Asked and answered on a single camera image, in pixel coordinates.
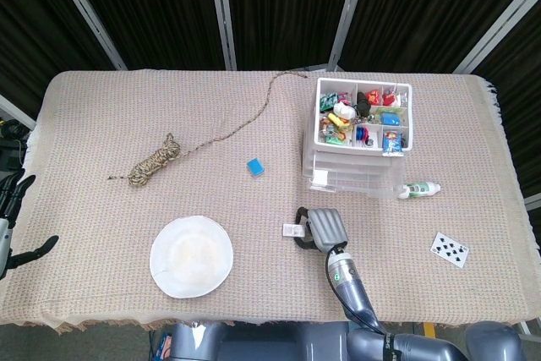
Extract white bottle green label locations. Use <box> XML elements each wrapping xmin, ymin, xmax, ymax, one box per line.
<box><xmin>396</xmin><ymin>182</ymin><xmax>442</xmax><ymax>200</ymax></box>

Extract black pleated curtain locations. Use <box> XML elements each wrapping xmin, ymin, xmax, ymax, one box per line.
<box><xmin>0</xmin><ymin>0</ymin><xmax>541</xmax><ymax>205</ymax></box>

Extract blue red floor packet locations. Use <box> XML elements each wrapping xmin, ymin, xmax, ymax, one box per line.
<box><xmin>154</xmin><ymin>329</ymin><xmax>175</xmax><ymax>361</ymax></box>

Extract black equipment with cables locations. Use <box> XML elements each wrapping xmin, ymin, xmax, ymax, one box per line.
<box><xmin>0</xmin><ymin>118</ymin><xmax>30</xmax><ymax>167</ymax></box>

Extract beige woven tablecloth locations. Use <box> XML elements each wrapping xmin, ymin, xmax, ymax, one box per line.
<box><xmin>0</xmin><ymin>68</ymin><xmax>541</xmax><ymax>332</ymax></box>

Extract blue white block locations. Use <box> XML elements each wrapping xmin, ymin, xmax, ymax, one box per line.
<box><xmin>246</xmin><ymin>156</ymin><xmax>266</xmax><ymax>179</ymax></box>

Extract white compartment tray with trinkets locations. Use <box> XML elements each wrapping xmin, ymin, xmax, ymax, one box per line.
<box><xmin>302</xmin><ymin>77</ymin><xmax>413</xmax><ymax>179</ymax></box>

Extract blue green flat packet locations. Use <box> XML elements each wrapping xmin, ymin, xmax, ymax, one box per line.
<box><xmin>377</xmin><ymin>109</ymin><xmax>403</xmax><ymax>126</ymax></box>

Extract red white packet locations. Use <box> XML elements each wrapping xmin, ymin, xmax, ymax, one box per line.
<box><xmin>382</xmin><ymin>85</ymin><xmax>403</xmax><ymax>107</ymax></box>

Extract spades playing card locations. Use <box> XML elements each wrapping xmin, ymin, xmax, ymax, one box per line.
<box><xmin>429</xmin><ymin>232</ymin><xmax>470</xmax><ymax>270</ymax></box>

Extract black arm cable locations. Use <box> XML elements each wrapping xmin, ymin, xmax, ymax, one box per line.
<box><xmin>324</xmin><ymin>243</ymin><xmax>388</xmax><ymax>336</ymax></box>

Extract orange green candy packets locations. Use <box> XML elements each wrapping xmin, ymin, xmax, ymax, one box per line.
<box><xmin>320</xmin><ymin>120</ymin><xmax>354</xmax><ymax>145</ymax></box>

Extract white paper plate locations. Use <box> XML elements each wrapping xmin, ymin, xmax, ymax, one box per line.
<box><xmin>149</xmin><ymin>215</ymin><xmax>235</xmax><ymax>299</ymax></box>

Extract white metal frame post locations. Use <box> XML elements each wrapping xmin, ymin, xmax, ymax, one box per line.
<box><xmin>44</xmin><ymin>0</ymin><xmax>128</xmax><ymax>71</ymax></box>
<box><xmin>327</xmin><ymin>0</ymin><xmax>373</xmax><ymax>72</ymax></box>
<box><xmin>451</xmin><ymin>0</ymin><xmax>541</xmax><ymax>75</ymax></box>
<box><xmin>206</xmin><ymin>0</ymin><xmax>238</xmax><ymax>71</ymax></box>

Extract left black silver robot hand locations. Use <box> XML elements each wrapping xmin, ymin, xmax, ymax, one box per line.
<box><xmin>0</xmin><ymin>173</ymin><xmax>60</xmax><ymax>281</ymax></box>

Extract tan black braided rope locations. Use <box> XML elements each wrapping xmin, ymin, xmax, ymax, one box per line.
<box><xmin>107</xmin><ymin>69</ymin><xmax>309</xmax><ymax>188</ymax></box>

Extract grey robot torso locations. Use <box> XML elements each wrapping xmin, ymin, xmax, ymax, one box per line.
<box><xmin>167</xmin><ymin>321</ymin><xmax>352</xmax><ymax>361</ymax></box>

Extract white round lump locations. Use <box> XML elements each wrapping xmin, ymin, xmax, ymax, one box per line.
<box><xmin>333</xmin><ymin>102</ymin><xmax>357</xmax><ymax>121</ymax></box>

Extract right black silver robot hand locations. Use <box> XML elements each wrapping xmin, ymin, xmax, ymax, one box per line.
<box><xmin>294</xmin><ymin>206</ymin><xmax>350</xmax><ymax>254</ymax></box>

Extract clear plastic drawer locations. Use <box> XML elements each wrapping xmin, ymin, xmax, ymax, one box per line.
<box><xmin>309</xmin><ymin>152</ymin><xmax>403</xmax><ymax>200</ymax></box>

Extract blue printed snack packet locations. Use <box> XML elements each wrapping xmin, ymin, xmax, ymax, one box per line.
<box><xmin>381</xmin><ymin>130</ymin><xmax>407</xmax><ymax>158</ymax></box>

